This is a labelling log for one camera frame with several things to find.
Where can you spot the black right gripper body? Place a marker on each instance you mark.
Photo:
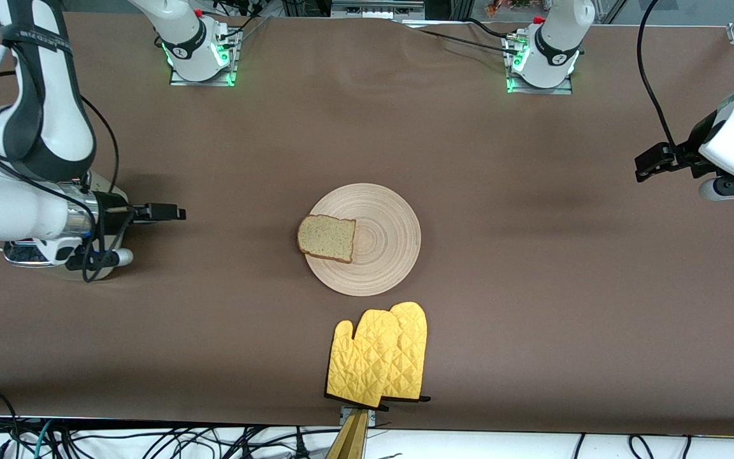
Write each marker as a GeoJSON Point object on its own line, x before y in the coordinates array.
{"type": "Point", "coordinates": [111, 204]}

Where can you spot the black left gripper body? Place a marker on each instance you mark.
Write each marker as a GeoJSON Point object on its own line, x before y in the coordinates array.
{"type": "Point", "coordinates": [687, 155]}

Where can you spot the brown bread slice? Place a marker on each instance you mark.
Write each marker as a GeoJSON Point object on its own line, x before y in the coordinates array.
{"type": "Point", "coordinates": [327, 237]}

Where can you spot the round wooden plate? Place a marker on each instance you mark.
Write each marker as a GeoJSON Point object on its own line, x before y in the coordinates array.
{"type": "Point", "coordinates": [380, 248]}

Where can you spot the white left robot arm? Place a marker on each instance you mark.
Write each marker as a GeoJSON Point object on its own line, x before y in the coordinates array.
{"type": "Point", "coordinates": [552, 57]}

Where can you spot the cream chrome two-slot toaster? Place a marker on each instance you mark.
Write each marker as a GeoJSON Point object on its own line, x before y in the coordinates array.
{"type": "Point", "coordinates": [20, 256]}

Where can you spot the orange decoration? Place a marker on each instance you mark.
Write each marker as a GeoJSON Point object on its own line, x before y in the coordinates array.
{"type": "Point", "coordinates": [513, 6]}

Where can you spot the yellow quilted oven mitt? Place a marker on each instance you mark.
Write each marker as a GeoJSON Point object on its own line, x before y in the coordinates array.
{"type": "Point", "coordinates": [360, 357]}
{"type": "Point", "coordinates": [413, 344]}

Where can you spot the grey power strip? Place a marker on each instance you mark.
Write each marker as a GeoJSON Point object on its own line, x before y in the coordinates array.
{"type": "Point", "coordinates": [376, 9]}

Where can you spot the wooden beam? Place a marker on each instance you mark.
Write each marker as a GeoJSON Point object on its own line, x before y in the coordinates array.
{"type": "Point", "coordinates": [349, 443]}

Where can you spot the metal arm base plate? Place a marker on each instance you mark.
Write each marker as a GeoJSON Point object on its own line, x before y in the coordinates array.
{"type": "Point", "coordinates": [234, 64]}
{"type": "Point", "coordinates": [564, 86]}

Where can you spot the small metal bracket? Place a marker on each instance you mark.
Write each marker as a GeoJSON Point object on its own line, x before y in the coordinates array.
{"type": "Point", "coordinates": [373, 417]}

